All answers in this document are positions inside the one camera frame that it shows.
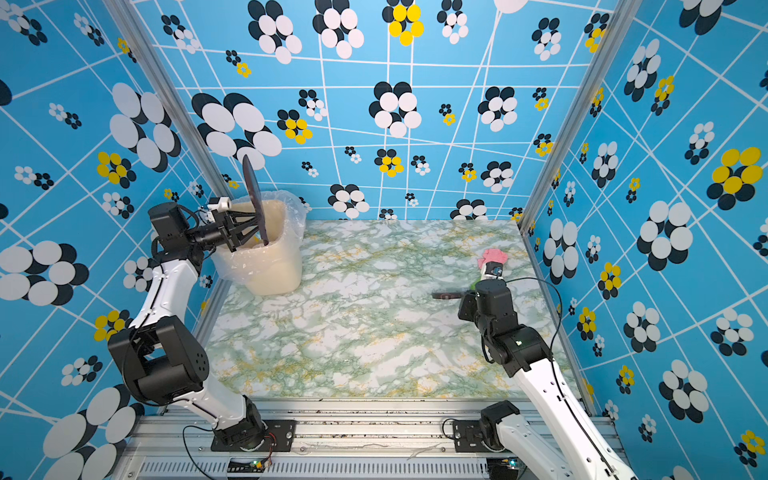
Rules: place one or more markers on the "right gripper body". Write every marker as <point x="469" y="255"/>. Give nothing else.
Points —
<point x="471" y="312"/>

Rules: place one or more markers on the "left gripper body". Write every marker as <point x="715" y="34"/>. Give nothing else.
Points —
<point x="211" y="237"/>

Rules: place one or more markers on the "black dustpan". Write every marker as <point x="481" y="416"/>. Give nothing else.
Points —
<point x="255" y="198"/>

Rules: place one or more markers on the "cartoon face hand brush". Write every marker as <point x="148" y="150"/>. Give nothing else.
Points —
<point x="447" y="295"/>

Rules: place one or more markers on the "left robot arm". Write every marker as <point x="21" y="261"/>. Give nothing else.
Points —
<point x="160" y="360"/>

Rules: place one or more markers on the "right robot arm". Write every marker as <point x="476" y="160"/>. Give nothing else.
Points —
<point x="581" y="451"/>

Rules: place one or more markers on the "pink paper scrap right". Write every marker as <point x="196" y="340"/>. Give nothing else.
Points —
<point x="492" y="255"/>

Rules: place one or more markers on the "beige trash bin with liner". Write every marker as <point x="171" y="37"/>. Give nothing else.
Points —
<point x="274" y="268"/>

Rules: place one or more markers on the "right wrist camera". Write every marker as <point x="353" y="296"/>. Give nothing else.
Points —
<point x="492" y="270"/>

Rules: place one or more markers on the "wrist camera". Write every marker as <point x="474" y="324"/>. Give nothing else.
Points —
<point x="219" y="204"/>
<point x="492" y="270"/>

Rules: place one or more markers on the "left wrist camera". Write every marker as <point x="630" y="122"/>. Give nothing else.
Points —
<point x="219" y="204"/>

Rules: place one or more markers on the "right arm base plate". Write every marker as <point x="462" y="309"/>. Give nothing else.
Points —
<point x="468" y="437"/>

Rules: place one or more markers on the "aluminium frame rail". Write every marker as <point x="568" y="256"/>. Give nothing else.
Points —
<point x="367" y="438"/>

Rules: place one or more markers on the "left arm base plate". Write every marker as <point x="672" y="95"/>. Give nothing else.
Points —
<point x="271" y="435"/>

